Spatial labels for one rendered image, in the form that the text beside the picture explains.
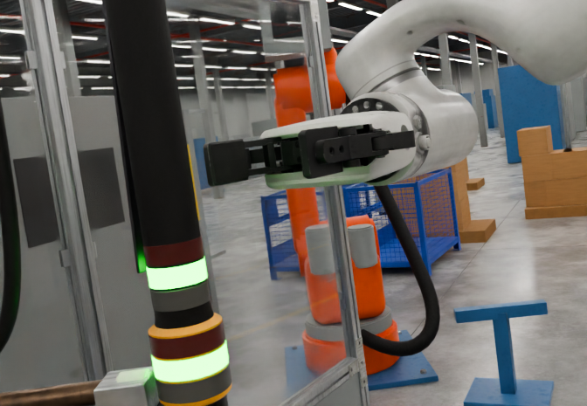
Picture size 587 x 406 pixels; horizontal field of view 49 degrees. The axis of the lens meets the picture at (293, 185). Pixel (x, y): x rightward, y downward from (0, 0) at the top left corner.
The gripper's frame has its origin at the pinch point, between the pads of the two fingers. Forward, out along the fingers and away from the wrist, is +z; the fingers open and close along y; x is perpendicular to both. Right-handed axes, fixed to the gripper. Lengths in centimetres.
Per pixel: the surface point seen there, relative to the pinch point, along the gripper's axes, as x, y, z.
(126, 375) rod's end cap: -11.3, 2.7, 12.2
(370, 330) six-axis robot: -130, 186, -318
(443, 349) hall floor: -161, 163, -375
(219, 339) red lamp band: -9.6, -2.4, 9.2
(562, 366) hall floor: -162, 82, -367
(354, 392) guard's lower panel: -73, 70, -114
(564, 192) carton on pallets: -124, 196, -884
